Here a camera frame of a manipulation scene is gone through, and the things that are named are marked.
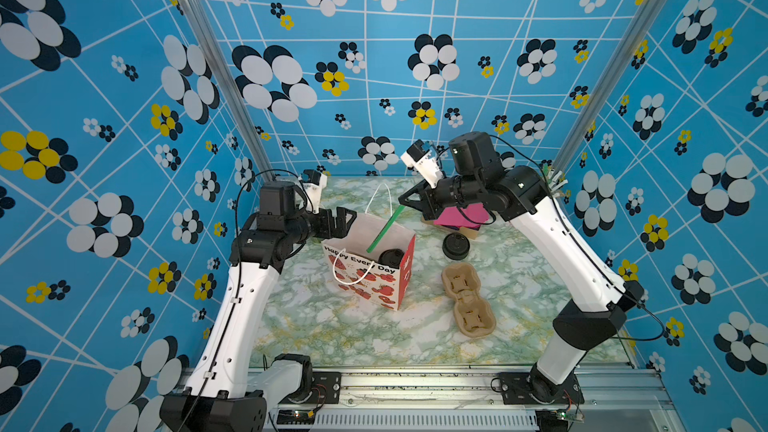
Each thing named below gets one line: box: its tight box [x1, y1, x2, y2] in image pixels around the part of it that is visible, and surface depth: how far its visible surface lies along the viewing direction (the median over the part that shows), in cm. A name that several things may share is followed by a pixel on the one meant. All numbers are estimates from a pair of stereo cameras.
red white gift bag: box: [321, 183, 416, 311], surface depth 76 cm
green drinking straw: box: [366, 204, 406, 253], surface depth 71 cm
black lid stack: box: [442, 232, 470, 261], surface depth 98 cm
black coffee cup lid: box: [378, 248, 404, 269], surface depth 82 cm
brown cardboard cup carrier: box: [441, 262, 496, 338], surface depth 85 cm
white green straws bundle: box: [541, 159, 568, 197], surface depth 97 cm
